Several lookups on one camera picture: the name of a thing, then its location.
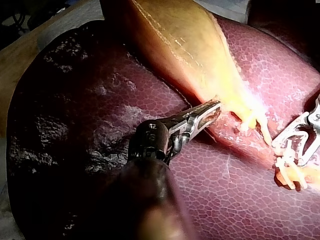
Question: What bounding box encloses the left arm instrument jaw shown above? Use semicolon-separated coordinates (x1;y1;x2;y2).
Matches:
188;102;223;140
185;100;222;120

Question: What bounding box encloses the right arm instrument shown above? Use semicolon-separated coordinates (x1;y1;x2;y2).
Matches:
306;94;320;136

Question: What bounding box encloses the left arm instrument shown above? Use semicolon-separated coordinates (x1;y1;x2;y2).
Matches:
128;113;195;166

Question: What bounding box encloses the right arm instrument jaw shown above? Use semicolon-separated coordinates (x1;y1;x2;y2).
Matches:
297;130;320;168
270;112;311;154

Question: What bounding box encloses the white clip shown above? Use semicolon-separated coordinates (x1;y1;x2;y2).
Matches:
275;162;296;191
274;148;301;168
292;166;309;190

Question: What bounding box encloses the gallbladder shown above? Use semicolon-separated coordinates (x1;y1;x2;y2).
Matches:
99;0;266;133

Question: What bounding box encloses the thin tube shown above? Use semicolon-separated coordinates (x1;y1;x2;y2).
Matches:
255;116;274;149

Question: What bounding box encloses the pale fatty tissue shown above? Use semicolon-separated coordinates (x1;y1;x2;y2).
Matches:
273;159;315;192

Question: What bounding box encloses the dark red liver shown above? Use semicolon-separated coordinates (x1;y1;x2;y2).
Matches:
6;9;320;240

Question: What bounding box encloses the white cloth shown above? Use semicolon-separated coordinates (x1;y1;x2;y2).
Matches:
193;0;251;18

